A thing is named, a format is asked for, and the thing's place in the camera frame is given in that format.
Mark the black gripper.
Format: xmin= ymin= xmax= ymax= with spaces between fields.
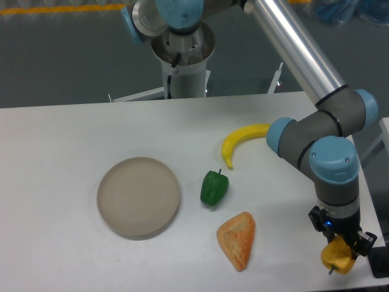
xmin=308 ymin=206 xmax=377 ymax=259

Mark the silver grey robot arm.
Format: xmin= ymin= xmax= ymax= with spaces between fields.
xmin=121 ymin=1 xmax=378 ymax=257

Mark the orange toy bread wedge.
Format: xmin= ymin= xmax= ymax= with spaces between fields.
xmin=216 ymin=212 xmax=256 ymax=272

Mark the yellow toy banana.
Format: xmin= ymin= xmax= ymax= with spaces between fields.
xmin=221 ymin=123 xmax=270 ymax=170

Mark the beige round plate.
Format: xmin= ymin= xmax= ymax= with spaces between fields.
xmin=97 ymin=157 xmax=181 ymax=240

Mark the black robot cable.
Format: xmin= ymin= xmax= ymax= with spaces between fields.
xmin=165 ymin=52 xmax=182 ymax=100

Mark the white frame bracket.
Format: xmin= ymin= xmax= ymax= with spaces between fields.
xmin=267 ymin=62 xmax=283 ymax=94

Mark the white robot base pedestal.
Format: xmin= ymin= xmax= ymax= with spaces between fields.
xmin=151 ymin=22 xmax=215 ymax=99

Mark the yellow toy bell pepper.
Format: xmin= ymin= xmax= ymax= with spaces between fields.
xmin=320 ymin=235 xmax=356 ymax=274

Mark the black box at table edge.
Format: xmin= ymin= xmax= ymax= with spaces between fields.
xmin=368 ymin=246 xmax=389 ymax=279

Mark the green toy bell pepper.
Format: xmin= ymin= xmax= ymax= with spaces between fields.
xmin=200 ymin=169 xmax=229 ymax=207

